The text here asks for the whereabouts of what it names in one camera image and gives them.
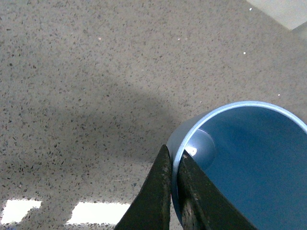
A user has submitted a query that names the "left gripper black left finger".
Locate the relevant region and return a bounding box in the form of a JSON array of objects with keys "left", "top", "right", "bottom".
[{"left": 115, "top": 145, "right": 172, "bottom": 230}]

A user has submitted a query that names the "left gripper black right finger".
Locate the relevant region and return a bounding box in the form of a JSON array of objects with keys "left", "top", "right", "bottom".
[{"left": 177, "top": 152, "right": 256, "bottom": 230}]

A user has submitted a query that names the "blue plastic cup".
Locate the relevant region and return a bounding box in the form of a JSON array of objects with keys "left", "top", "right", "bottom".
[{"left": 166, "top": 101, "right": 307, "bottom": 230}]

